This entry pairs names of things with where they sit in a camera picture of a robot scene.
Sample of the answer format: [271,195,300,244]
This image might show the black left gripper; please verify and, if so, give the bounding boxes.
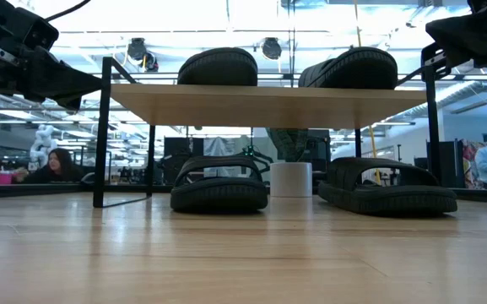
[0,19,104,111]

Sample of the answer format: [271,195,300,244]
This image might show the black rubber slide sandal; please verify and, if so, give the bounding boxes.
[169,155,269,214]
[176,46,259,87]
[297,46,399,90]
[317,156,459,217]

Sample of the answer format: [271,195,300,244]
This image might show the wooden shelf black metal legs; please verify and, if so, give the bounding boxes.
[92,56,443,209]

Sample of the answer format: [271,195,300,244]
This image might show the white figure statue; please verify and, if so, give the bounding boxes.
[30,123,58,166]

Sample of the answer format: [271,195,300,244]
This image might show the black ceiling spotlight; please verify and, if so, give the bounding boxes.
[262,36,283,61]
[127,36,160,73]

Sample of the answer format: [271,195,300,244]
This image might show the colourful patterned cloth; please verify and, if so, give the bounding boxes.
[462,138,487,190]

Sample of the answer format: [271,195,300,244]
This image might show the black cabinet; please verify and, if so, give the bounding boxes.
[439,140,466,189]

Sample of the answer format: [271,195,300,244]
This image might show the green plant in white pot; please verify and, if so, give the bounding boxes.
[265,128,314,198]

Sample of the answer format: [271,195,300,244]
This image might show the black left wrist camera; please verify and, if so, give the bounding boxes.
[9,6,62,52]

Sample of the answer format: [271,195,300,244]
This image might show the black aluminium table frame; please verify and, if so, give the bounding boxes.
[0,182,487,204]

